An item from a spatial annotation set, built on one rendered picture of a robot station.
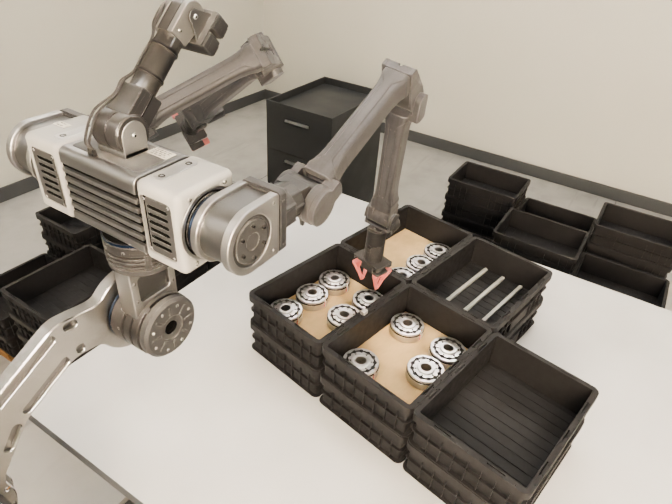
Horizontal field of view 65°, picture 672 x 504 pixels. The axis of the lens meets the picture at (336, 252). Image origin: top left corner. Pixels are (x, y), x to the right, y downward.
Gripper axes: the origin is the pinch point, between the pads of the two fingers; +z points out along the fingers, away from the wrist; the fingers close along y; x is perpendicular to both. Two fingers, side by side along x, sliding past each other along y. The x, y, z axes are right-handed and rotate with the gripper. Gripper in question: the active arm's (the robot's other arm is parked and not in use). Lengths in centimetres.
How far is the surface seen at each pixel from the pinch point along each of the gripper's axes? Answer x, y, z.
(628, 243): -164, -26, 35
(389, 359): 11.1, -20.7, 9.8
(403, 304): -6.5, -9.6, 5.9
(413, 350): 3.0, -22.7, 9.6
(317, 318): 16.0, 5.1, 10.2
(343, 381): 28.9, -20.2, 7.2
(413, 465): 26, -44, 19
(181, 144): -101, 315, 94
